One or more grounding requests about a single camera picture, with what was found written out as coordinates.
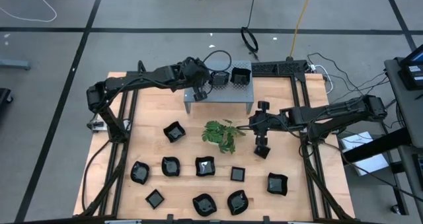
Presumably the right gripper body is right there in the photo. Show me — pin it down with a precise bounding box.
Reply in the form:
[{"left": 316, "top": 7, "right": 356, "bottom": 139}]
[{"left": 249, "top": 110, "right": 284, "bottom": 138}]

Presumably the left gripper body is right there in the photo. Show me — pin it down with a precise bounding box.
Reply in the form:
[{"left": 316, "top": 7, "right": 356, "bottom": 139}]
[{"left": 184, "top": 57, "right": 210, "bottom": 88}]

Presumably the black leaf shaped mini plate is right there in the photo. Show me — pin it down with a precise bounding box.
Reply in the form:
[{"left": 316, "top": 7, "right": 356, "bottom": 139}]
[
  {"left": 130, "top": 161, "right": 150, "bottom": 185},
  {"left": 227, "top": 189, "right": 249, "bottom": 216}
]

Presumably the grey perforated metal shelf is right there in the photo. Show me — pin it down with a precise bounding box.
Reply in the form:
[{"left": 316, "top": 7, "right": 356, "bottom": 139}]
[{"left": 183, "top": 60, "right": 255, "bottom": 115}]

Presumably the green plant in white pot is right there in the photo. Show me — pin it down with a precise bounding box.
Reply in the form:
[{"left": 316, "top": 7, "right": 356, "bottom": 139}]
[{"left": 201, "top": 119, "right": 247, "bottom": 155}]

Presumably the white paper box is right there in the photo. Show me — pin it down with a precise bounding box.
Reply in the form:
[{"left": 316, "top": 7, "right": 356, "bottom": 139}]
[{"left": 339, "top": 130, "right": 390, "bottom": 177}]

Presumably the grey side desk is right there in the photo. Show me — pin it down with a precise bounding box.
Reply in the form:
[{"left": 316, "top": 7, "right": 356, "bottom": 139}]
[{"left": 342, "top": 44, "right": 423, "bottom": 218}]

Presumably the dark desk monitor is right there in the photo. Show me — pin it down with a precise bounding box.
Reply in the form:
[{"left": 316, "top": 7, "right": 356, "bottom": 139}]
[{"left": 398, "top": 44, "right": 423, "bottom": 91}]

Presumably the grey furniture foot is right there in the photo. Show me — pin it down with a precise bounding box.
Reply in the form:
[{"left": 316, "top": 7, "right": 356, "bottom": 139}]
[{"left": 0, "top": 58, "right": 32, "bottom": 71}]

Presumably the black chair base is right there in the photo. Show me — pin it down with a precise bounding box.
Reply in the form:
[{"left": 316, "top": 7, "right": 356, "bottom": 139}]
[{"left": 0, "top": 87, "right": 14, "bottom": 106}]

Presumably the black left wrist camera cable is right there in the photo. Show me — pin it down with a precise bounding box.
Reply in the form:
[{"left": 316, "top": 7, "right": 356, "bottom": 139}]
[{"left": 202, "top": 50, "right": 233, "bottom": 73}]

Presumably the white power cable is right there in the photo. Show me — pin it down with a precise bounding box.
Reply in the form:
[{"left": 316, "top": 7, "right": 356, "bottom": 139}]
[{"left": 309, "top": 63, "right": 334, "bottom": 94}]

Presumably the black hanging cable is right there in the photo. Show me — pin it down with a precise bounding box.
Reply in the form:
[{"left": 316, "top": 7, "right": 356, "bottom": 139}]
[{"left": 240, "top": 0, "right": 260, "bottom": 60}]

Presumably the yellow hanging cable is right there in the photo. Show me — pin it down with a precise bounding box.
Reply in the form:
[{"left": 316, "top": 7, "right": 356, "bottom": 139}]
[{"left": 289, "top": 0, "right": 315, "bottom": 60}]

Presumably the white floor cable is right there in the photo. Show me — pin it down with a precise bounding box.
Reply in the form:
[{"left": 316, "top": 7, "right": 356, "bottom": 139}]
[{"left": 0, "top": 0, "right": 58, "bottom": 22}]

